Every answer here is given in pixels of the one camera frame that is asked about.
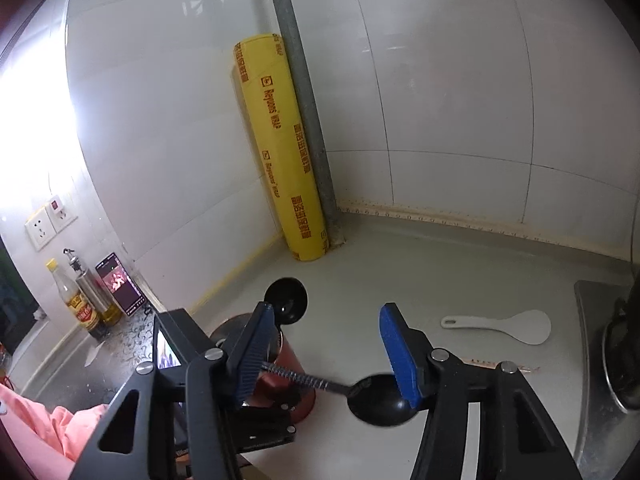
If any yellow cling wrap roll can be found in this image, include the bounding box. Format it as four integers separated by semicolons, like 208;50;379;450
232;32;331;262

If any steel top oil dispenser bottle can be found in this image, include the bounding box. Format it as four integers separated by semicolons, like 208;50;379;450
62;247;123;328

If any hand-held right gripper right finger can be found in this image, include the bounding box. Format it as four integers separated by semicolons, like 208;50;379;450
379;302;583;480

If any white rice paddle slotted handle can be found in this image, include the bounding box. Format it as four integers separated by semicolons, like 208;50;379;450
440;309;552;346

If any person's left forearm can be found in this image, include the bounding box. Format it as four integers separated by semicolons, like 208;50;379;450
0;384;108;463

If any dark panel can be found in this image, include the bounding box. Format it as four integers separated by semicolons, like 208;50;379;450
0;235;46;356

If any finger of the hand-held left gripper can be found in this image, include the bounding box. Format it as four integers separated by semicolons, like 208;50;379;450
235;400;298;453

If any black spoon with spring handle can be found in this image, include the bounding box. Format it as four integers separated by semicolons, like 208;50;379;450
261;360;422;428

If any stainless steel gas stove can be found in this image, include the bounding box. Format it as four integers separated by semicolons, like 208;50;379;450
572;280;640;480

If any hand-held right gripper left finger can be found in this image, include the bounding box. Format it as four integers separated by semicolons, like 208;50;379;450
67;301;277;480

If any red metal utensil holder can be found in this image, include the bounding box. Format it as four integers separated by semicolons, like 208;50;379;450
207;312;317;423

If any black plastic ladle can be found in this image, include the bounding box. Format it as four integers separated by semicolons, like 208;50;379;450
264;277;309;341

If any yellow cap sauce bottle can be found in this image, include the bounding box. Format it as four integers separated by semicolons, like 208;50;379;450
45;258;108;339

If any smartphone with lit screen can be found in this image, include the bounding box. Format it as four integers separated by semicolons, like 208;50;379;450
95;251;147;317

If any grey metal pipe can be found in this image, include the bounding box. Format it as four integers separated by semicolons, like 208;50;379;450
262;0;346;251

